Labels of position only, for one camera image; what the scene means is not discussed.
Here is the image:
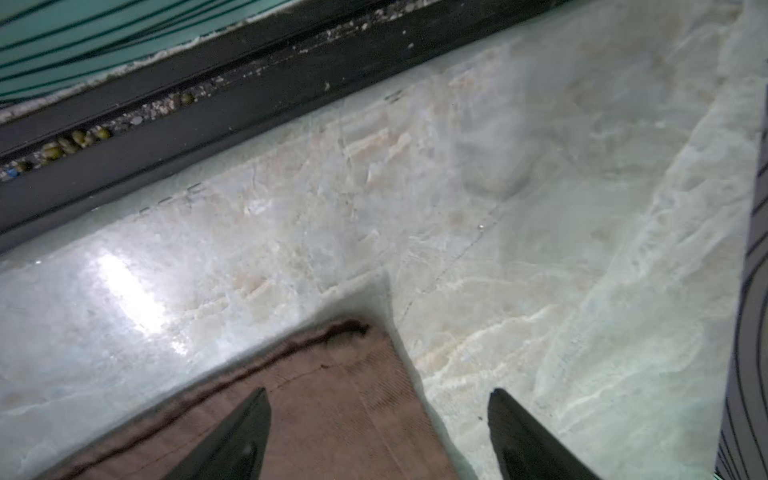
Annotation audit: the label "brown trousers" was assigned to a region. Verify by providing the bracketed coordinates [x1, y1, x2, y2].
[46, 319, 457, 479]

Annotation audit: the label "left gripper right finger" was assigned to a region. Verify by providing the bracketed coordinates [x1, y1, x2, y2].
[487, 388, 599, 480]

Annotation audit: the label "black left floor frame rail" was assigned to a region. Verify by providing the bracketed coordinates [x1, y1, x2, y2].
[1, 1, 556, 250]

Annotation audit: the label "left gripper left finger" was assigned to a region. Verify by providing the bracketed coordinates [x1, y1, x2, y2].
[164, 389, 271, 480]

